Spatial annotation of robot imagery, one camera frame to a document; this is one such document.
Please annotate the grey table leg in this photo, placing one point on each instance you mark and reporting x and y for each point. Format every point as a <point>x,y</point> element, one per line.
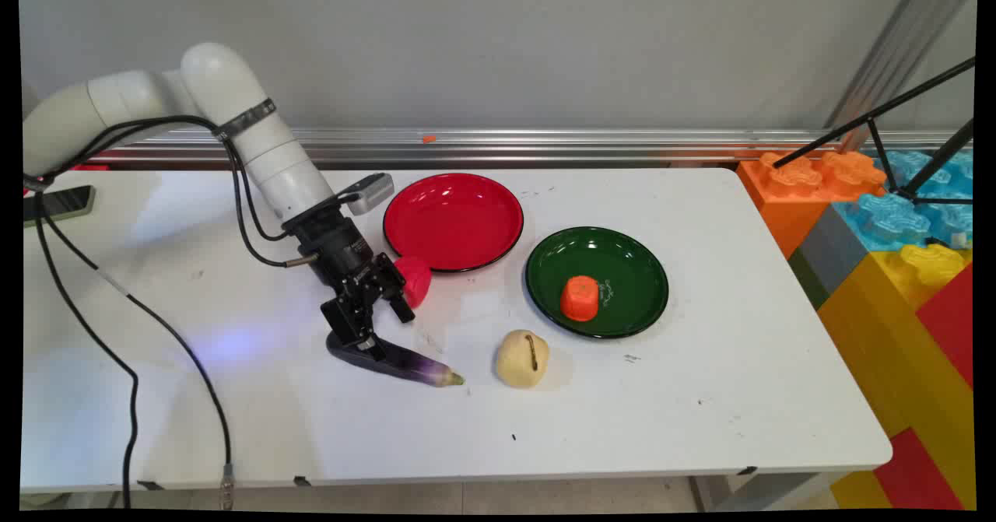
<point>747,491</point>

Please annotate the yellow giant building block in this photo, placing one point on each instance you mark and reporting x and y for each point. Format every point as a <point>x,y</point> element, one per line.
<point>879,327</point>

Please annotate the red giant building block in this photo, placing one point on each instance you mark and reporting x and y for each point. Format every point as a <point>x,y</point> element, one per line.
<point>953,320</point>
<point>914,475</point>

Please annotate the red toy fruit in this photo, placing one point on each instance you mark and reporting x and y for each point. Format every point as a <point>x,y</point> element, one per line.
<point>419,281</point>

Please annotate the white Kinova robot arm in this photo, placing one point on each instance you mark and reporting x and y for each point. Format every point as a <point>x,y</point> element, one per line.
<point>226,86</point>

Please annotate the green round plate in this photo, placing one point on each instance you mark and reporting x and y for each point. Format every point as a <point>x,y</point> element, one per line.
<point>622,265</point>

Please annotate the dark smartphone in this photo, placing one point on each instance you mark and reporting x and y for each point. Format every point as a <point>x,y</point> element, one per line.
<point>62,201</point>

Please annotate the blue giant building block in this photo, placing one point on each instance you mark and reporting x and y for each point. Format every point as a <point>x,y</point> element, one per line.
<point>887,218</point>

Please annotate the red round plate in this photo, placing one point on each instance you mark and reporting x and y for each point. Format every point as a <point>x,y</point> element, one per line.
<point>453,221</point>

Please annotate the orange giant building block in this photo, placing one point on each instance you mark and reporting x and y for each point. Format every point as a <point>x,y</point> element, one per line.
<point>794,187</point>

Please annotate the orange toy vegetable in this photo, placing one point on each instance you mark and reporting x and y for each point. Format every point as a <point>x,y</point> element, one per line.
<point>580,299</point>

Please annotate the beige toy potato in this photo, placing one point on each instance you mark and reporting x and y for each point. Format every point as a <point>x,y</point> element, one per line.
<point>517,362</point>

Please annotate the purple toy eggplant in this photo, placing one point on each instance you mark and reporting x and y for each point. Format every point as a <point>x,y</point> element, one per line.
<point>405,365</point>

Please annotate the grey giant building block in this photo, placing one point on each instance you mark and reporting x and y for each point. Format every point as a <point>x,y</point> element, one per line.
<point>829,253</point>

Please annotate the red object behind arm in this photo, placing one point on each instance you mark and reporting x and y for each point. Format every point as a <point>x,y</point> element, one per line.
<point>92,167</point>

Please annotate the black tripod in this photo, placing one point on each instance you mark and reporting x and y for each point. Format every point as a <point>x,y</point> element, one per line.
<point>879,110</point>

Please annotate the aluminium rail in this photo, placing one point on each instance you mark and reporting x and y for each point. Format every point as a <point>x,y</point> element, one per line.
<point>622,147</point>

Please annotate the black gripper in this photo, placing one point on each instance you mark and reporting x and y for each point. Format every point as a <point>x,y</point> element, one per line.
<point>336,243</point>

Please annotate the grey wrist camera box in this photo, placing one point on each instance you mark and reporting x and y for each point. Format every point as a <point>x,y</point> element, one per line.
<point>369,192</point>

